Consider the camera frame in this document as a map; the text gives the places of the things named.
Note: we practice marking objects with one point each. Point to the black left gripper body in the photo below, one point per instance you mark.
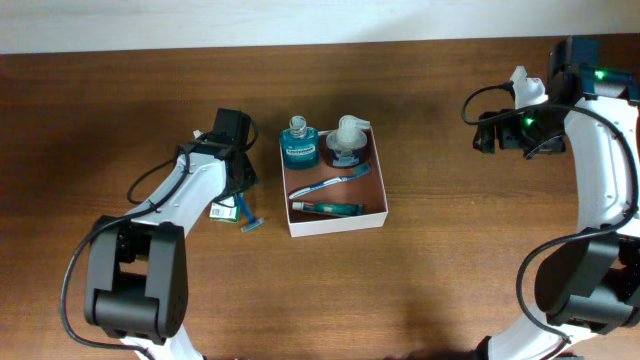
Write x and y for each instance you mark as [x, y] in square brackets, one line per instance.
[249, 177]

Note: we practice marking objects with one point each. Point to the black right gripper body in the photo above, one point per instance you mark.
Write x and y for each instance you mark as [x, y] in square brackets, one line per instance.
[538, 132]

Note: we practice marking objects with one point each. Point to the green white soap packet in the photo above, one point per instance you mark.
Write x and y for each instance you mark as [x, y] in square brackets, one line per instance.
[225, 210]

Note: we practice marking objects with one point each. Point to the teal mouthwash bottle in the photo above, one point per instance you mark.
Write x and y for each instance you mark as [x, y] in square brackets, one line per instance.
[299, 145]

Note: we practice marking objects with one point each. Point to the blue disposable razor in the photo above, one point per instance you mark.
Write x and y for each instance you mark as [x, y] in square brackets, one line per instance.
[252, 221]

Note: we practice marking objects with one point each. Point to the purple foam soap bottle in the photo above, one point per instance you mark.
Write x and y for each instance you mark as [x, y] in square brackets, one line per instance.
[348, 144]

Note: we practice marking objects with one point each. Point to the white teal toothpaste tube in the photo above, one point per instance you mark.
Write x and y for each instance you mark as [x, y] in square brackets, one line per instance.
[336, 210]

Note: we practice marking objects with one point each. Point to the blue white toothbrush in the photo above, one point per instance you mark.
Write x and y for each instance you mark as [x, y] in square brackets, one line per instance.
[359, 171]

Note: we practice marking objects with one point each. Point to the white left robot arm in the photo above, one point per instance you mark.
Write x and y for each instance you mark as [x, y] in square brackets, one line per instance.
[137, 282]

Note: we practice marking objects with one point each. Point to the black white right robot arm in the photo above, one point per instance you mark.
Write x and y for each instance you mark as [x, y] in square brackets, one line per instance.
[587, 283]

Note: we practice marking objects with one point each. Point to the white cardboard box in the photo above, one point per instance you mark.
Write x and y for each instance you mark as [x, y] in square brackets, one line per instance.
[367, 191]

